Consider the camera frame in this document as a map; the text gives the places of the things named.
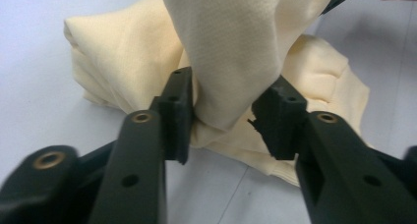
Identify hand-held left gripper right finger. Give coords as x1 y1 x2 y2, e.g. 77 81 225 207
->
248 75 417 224

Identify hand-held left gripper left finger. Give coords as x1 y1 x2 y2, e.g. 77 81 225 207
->
88 66 195 224

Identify cream baby pants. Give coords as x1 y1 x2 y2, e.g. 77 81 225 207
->
63 0 371 188

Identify white foam mat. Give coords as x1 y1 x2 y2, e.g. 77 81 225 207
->
0 0 417 224

